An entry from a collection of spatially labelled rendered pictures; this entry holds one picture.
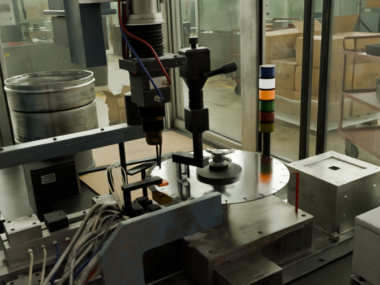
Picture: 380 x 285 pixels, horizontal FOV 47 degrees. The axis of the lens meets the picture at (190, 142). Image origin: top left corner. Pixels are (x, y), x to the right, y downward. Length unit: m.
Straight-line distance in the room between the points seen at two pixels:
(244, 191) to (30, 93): 0.82
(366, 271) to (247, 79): 0.85
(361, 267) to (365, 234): 0.08
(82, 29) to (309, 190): 0.69
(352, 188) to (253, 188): 0.31
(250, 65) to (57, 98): 0.67
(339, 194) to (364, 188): 0.09
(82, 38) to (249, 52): 0.78
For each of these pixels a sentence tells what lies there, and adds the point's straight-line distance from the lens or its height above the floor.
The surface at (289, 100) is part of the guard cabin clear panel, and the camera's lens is 1.50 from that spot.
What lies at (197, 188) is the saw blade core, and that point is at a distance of 0.97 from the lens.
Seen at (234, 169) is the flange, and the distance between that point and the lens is 1.04.
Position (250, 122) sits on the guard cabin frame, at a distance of 1.64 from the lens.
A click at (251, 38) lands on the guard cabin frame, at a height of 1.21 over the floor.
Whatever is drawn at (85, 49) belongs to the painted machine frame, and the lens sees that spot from 0.97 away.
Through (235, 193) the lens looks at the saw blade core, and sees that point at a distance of 0.95.
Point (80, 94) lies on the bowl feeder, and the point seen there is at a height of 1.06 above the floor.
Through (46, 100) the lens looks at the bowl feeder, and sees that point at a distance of 1.50.
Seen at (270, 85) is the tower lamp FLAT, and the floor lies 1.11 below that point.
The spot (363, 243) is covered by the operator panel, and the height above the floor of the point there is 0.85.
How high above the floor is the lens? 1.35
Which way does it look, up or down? 18 degrees down
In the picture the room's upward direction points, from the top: 3 degrees counter-clockwise
